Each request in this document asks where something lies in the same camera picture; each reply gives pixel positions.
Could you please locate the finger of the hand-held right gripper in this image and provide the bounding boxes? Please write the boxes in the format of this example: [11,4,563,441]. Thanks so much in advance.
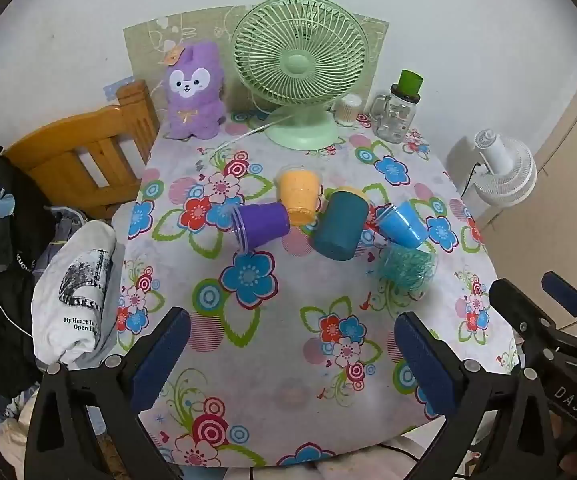
[541,270,577,354]
[488,278,562,357]

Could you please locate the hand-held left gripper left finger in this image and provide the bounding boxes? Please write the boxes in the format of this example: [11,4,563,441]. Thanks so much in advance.
[23,306,192,480]

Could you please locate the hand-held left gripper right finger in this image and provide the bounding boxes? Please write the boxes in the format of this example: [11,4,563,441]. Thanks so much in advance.
[393,311,569,480]

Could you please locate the clear teal patterned cup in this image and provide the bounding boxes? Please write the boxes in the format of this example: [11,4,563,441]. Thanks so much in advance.
[375,242,442,294]

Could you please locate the blue cup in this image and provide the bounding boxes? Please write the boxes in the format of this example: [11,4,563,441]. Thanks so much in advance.
[375,199,429,251]

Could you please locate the dark teal cup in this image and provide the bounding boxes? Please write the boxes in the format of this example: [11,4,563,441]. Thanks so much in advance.
[311,189,371,262]

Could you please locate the purple cup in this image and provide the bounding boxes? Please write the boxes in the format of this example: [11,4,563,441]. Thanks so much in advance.
[230,202,291,253]

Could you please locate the orange cup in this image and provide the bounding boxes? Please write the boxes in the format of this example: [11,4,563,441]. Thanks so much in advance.
[276,165,324,226]

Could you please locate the white floor fan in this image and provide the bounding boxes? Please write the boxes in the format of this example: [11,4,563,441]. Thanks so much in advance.
[461,129,538,207]

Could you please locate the white printed t-shirt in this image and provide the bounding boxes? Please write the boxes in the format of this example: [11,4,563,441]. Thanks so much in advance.
[30,219,120,369]

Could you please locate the floral tablecloth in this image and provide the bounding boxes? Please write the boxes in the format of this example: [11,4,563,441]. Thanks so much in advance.
[111,109,522,471]

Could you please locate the grey garment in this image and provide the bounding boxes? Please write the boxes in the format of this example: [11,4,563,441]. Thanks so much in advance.
[43,204,90,272]

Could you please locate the black garment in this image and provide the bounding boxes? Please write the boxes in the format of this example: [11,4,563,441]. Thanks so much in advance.
[0,146,57,397]

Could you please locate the cream cloth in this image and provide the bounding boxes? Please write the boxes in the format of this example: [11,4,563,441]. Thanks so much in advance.
[0,417,36,480]

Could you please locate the glass mug jar green lid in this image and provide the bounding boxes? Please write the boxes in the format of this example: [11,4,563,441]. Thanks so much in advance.
[371,69,425,144]

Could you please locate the wooden chair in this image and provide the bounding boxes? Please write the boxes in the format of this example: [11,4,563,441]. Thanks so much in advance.
[0,79,160,221]

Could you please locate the purple plush toy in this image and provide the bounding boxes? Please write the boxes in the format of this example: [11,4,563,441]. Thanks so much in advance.
[161,40,228,140]

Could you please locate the small white container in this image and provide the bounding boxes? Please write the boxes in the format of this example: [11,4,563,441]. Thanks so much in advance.
[334,92,364,128]

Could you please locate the green desk fan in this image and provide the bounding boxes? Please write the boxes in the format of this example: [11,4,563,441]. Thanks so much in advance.
[232,0,370,151]

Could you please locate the black cable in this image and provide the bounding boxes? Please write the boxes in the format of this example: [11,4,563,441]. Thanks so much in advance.
[379,443,421,462]

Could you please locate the black fan cord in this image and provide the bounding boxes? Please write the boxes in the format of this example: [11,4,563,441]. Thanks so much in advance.
[461,161,484,197]

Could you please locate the white fan cord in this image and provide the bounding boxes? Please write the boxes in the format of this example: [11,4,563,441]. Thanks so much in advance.
[196,118,275,166]

